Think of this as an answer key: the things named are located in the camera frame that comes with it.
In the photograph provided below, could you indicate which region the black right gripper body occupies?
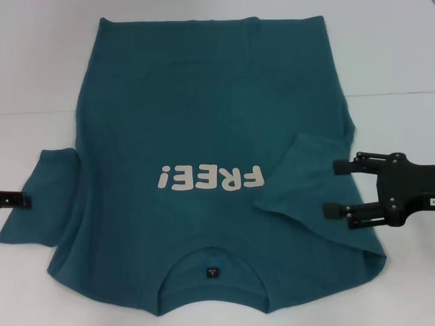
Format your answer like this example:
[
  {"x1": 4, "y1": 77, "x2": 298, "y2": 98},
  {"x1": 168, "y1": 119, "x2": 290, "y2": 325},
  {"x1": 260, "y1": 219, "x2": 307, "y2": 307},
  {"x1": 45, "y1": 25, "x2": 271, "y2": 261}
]
[{"x1": 375, "y1": 151, "x2": 435, "y2": 228}]

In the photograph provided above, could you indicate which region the teal FREE print T-shirt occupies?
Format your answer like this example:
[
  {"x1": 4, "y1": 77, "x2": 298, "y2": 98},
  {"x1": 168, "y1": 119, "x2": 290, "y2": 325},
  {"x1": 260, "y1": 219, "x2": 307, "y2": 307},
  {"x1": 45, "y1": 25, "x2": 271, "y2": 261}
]
[{"x1": 0, "y1": 15, "x2": 389, "y2": 308}]

